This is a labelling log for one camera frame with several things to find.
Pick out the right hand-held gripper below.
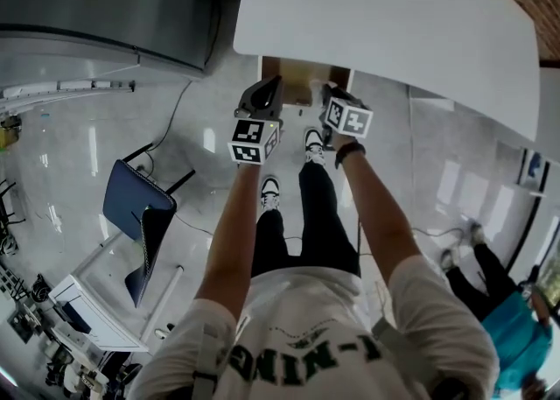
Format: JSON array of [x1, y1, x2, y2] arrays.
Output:
[[318, 85, 375, 149]]

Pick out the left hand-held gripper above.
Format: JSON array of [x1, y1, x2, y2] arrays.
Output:
[[227, 75, 284, 166]]

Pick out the white drawer with brown inside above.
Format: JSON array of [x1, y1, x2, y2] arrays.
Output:
[[261, 55, 354, 108]]

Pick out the person's left forearm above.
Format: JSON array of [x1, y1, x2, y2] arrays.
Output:
[[199, 164, 259, 316]]

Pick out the person's right forearm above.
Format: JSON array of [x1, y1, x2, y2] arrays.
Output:
[[339, 148, 424, 298]]

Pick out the dark wristwatch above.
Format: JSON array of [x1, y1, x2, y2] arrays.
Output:
[[334, 140, 368, 170]]

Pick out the person's right white shoe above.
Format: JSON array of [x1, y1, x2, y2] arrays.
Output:
[[302, 127, 327, 166]]

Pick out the person's white shoe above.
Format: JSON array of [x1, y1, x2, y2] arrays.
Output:
[[260, 175, 282, 212], [302, 127, 327, 166]]

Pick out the person's left white shoe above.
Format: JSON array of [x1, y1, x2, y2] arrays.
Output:
[[260, 175, 282, 212]]

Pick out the white desk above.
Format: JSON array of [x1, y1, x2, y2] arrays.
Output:
[[232, 0, 539, 142]]

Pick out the person's black trousers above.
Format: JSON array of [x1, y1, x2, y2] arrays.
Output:
[[251, 160, 362, 279]]

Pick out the blue black chair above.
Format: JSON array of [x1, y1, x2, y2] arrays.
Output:
[[101, 142, 197, 307]]

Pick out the white metal shelf rack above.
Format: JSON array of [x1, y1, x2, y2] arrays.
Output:
[[0, 78, 137, 113]]

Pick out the grey refrigerator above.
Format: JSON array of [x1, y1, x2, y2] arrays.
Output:
[[0, 0, 220, 80]]

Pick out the white shirt with green print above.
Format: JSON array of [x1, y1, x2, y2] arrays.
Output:
[[129, 253, 500, 400]]

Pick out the white printer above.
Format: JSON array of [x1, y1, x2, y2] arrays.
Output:
[[47, 273, 150, 354]]

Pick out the black device on white table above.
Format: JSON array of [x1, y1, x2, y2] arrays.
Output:
[[60, 301, 93, 333]]

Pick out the dark floor cable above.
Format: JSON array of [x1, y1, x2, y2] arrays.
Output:
[[146, 78, 193, 154]]

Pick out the grey shoulder strap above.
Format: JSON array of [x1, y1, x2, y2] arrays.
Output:
[[190, 323, 220, 400]]

